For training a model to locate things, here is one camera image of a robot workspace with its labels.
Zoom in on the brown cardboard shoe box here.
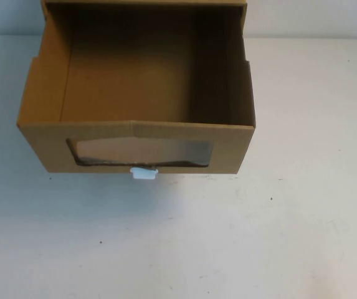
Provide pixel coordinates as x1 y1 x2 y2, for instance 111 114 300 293
15 0 257 174

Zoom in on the white plastic pull tab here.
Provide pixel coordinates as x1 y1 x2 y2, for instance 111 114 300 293
130 166 161 181

